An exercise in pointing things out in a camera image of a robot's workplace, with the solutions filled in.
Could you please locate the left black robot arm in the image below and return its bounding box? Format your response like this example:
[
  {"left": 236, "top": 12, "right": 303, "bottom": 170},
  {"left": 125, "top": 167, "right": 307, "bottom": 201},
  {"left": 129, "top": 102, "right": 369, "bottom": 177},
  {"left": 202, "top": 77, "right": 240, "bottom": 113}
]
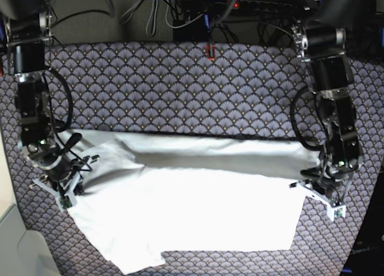
[{"left": 290, "top": 0, "right": 373, "bottom": 214}]

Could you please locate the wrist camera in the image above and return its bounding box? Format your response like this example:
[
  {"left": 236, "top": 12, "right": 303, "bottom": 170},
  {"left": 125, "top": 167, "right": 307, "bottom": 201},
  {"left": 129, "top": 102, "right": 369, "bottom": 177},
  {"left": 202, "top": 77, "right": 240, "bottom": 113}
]
[
  {"left": 56, "top": 196, "right": 77, "bottom": 212},
  {"left": 326, "top": 205, "right": 346, "bottom": 222}
]

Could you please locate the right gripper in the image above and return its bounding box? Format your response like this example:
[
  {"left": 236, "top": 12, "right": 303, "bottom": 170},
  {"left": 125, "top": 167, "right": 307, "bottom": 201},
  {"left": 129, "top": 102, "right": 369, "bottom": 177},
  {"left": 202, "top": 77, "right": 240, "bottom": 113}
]
[{"left": 28, "top": 151, "right": 100, "bottom": 201}]

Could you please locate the red table clamp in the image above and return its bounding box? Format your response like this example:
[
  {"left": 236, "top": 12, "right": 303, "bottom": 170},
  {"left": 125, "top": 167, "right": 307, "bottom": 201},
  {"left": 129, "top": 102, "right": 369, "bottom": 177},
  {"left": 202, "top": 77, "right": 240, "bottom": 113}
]
[{"left": 206, "top": 44, "right": 215, "bottom": 61}]

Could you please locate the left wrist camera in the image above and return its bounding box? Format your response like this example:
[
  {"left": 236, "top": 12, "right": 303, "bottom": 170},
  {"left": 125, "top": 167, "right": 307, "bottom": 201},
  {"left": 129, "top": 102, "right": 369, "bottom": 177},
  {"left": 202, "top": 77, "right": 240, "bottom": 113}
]
[{"left": 326, "top": 205, "right": 346, "bottom": 222}]

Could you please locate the white T-shirt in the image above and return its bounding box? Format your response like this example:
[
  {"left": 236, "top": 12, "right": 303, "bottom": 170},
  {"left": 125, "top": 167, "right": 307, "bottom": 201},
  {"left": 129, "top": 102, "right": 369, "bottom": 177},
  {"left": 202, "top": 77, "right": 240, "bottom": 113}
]
[{"left": 68, "top": 130, "right": 319, "bottom": 274}]

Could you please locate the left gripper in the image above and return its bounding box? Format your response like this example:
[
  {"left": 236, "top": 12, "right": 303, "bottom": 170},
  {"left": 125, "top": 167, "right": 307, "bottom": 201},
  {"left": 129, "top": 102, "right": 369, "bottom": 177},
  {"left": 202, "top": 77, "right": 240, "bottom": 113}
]
[{"left": 289, "top": 166, "right": 351, "bottom": 208}]

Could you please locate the patterned purple table cloth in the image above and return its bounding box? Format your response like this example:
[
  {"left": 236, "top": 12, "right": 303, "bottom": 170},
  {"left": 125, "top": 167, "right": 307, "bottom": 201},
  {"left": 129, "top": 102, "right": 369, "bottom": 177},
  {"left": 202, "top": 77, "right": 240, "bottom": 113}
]
[{"left": 1, "top": 42, "right": 383, "bottom": 275}]

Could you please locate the black power strip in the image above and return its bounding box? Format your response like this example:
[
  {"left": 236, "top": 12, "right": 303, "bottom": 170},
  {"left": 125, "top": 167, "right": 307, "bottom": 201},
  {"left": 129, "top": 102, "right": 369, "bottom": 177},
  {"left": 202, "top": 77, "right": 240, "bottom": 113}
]
[{"left": 232, "top": 0, "right": 293, "bottom": 12}]

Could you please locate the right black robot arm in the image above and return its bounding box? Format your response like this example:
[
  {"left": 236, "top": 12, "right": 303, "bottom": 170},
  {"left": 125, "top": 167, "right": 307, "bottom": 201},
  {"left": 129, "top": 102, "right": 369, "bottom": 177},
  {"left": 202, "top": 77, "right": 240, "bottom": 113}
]
[{"left": 1, "top": 0, "right": 98, "bottom": 211}]

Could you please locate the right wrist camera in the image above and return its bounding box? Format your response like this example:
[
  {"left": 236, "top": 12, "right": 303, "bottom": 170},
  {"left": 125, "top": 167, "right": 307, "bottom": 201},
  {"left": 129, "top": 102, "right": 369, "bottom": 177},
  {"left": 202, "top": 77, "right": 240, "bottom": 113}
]
[{"left": 56, "top": 196, "right": 77, "bottom": 212}]

